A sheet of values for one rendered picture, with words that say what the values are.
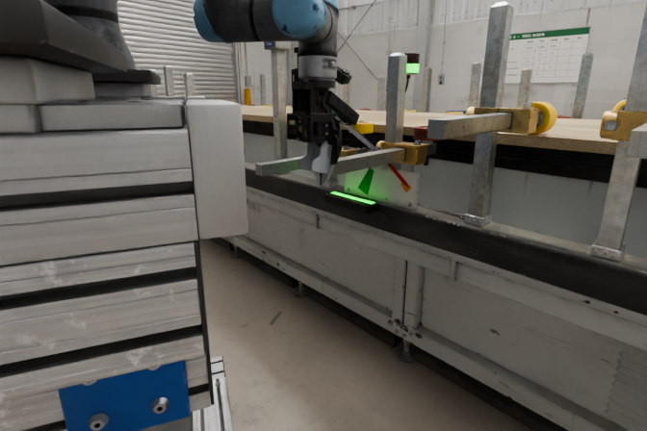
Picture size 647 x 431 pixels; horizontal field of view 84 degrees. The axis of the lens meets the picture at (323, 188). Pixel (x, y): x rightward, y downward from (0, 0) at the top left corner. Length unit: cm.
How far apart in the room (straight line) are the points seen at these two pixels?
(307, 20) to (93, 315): 47
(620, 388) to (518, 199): 52
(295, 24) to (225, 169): 38
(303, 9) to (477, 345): 115
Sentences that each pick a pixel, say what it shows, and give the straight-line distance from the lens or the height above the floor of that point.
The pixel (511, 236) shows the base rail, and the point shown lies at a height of 70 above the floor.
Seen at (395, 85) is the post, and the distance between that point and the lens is 99.
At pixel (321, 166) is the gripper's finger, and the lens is 73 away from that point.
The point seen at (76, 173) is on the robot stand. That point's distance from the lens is 25.
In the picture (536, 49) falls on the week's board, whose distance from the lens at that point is 818.
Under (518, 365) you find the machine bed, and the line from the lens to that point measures 135.
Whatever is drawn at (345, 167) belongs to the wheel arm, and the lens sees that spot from 79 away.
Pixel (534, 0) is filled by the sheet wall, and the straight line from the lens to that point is 838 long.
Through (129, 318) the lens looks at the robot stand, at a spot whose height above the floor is 86.
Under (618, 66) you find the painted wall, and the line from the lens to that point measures 803.
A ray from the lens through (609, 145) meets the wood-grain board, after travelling 99.
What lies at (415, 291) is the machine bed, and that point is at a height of 32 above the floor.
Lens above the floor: 100
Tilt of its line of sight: 15 degrees down
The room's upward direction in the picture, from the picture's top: straight up
